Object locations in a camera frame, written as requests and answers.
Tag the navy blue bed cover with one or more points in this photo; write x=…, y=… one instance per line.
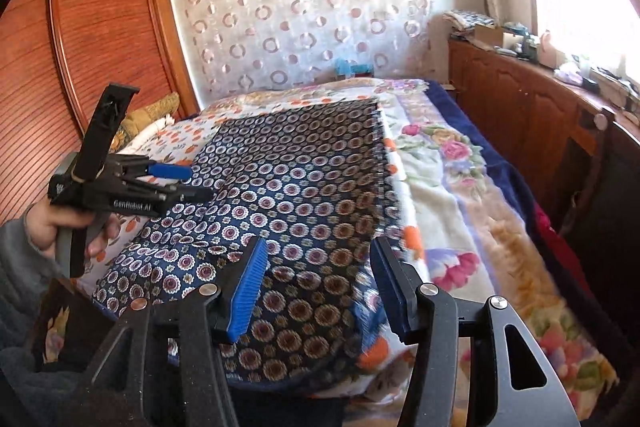
x=505, y=176

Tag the orange-print white sheet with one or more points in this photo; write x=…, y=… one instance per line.
x=176, y=143

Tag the person's left hand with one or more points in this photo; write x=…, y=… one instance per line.
x=43, y=221

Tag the wooden louvered wardrobe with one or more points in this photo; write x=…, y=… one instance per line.
x=57, y=56

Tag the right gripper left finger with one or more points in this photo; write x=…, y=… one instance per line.
x=161, y=364

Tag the floral blanket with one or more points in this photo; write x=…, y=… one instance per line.
x=459, y=227

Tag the yellow patterned pillow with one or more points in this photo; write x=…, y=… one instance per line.
x=159, y=114

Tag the blue box by curtain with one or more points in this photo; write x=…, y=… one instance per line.
x=348, y=69

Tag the navy circle-patterned garment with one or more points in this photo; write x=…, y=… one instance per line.
x=313, y=183

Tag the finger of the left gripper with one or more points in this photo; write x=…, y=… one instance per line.
x=169, y=171
x=188, y=194

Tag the grey left sleeve forearm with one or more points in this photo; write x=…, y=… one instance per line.
x=26, y=274

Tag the circle-patterned sheer curtain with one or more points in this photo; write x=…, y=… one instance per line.
x=242, y=46

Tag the wooden sideboard cabinet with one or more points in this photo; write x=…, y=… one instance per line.
x=573, y=150

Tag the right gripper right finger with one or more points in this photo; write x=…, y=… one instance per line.
x=512, y=382

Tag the clutter on sideboard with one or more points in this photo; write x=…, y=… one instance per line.
x=545, y=51

